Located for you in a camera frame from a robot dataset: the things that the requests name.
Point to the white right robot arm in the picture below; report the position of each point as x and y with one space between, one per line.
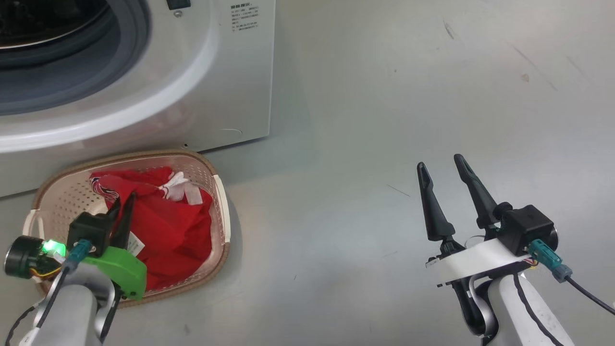
523 317

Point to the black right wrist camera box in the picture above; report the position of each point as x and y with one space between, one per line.
526 228

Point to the grey printed text sticker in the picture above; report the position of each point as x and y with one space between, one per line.
244 18

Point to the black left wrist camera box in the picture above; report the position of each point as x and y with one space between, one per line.
89 230

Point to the white front-load washing machine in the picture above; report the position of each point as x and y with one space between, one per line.
168 96

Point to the cream basket with brown rim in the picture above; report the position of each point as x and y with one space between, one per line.
62 197

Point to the red and white garment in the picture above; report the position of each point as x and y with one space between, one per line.
178 235

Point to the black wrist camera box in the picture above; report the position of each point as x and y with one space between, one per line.
89 230
526 228

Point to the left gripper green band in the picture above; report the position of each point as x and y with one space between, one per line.
120 271

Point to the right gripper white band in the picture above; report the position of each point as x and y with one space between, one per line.
475 262

